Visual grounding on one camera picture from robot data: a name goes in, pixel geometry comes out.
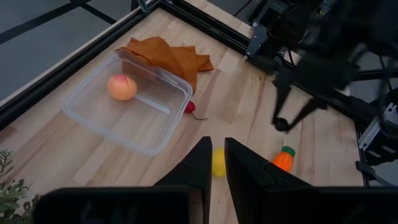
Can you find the black aluminium table frame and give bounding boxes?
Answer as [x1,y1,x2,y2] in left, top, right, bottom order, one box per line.
[0,0,398,187]

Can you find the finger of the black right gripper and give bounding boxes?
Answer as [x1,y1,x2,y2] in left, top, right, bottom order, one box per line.
[271,80,292,123]
[286,96,329,130]

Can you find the dark toy cherry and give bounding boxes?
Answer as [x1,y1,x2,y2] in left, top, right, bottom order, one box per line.
[273,117,292,133]

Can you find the clear plastic tupperware container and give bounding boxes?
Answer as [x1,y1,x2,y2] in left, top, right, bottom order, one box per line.
[61,49,194,156]

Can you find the red toy cherry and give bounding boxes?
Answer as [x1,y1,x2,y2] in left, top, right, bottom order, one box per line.
[183,100,208,121]

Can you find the yellow toy lemon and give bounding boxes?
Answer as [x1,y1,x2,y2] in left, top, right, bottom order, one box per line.
[211,146,227,178]

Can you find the orange toy carrot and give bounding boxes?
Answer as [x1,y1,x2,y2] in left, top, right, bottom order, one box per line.
[272,146,297,173]

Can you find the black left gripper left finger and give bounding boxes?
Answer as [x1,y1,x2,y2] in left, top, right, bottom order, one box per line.
[154,136,213,224]

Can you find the orange cloth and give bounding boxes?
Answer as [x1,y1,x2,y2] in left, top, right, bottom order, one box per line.
[115,36,215,94]

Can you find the orange toy peach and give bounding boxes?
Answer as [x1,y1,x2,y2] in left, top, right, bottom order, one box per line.
[106,73,138,101]

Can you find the green potted plant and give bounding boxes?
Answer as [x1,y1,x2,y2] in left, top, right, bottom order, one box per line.
[0,149,40,224]

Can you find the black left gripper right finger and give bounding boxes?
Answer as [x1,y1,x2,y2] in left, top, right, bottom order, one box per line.
[224,137,312,224]

